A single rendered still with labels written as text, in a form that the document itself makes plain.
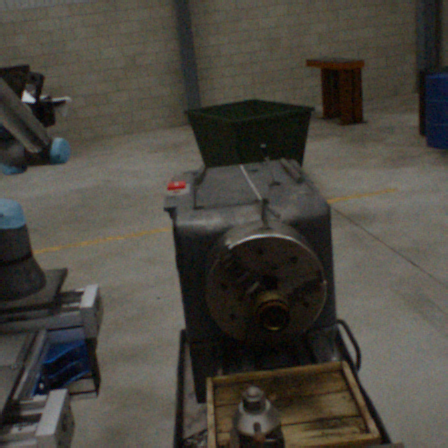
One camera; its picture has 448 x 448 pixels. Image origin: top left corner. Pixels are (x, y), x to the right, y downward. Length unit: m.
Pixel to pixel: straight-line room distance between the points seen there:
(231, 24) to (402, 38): 3.54
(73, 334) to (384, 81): 11.53
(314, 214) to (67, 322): 0.72
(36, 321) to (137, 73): 9.93
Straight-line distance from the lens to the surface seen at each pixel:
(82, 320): 1.55
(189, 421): 2.02
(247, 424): 1.00
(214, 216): 1.65
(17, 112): 1.59
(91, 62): 11.29
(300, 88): 12.02
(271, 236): 1.49
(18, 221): 1.52
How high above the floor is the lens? 1.75
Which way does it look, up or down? 19 degrees down
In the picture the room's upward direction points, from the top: 7 degrees counter-clockwise
